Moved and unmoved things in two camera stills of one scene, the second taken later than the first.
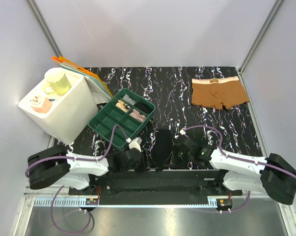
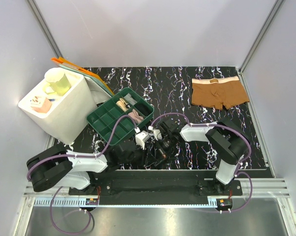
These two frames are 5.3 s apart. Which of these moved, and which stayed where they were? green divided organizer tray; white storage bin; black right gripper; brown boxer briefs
Moved: black right gripper
Stayed: green divided organizer tray; white storage bin; brown boxer briefs
